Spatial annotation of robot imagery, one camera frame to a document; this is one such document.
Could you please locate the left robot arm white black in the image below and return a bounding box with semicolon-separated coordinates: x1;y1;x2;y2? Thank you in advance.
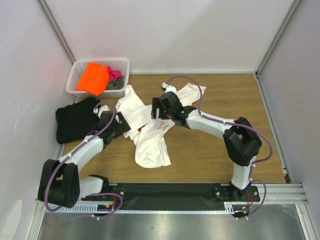
37;109;131;212

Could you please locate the aluminium frame rail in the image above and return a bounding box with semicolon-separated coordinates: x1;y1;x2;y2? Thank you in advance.
259;182;309;205

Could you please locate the grey t-shirt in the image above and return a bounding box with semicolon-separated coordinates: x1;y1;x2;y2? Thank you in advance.
106;76;125;91

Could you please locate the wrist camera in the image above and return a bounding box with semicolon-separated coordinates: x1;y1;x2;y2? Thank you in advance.
93;105;110;119
161;82;177;93

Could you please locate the black folded t-shirt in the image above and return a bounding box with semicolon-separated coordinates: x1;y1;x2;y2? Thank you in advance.
55;97;100;145

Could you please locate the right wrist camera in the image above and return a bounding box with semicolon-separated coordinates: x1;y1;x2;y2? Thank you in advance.
161;82;177;93

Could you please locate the white plastic basket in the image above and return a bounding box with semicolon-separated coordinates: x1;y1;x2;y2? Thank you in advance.
65;57;130;98

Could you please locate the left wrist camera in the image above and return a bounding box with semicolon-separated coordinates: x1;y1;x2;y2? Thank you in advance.
93;105;110;119

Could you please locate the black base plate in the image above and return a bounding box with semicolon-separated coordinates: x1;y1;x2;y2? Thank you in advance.
81;182;261;211

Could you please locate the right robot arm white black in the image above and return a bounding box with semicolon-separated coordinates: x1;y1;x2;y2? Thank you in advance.
151;91;262;201

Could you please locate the white Coca-Cola t-shirt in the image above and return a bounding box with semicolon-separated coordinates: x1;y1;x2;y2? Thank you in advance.
115;82;207;169

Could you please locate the white slotted cable duct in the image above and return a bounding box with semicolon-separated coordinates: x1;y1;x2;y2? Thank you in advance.
46;202;115;213

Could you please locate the pink t-shirt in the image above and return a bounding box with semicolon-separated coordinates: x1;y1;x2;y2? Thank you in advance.
107;66;122;81

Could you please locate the orange t-shirt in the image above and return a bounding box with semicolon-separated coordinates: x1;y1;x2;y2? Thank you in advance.
75;62;110;96

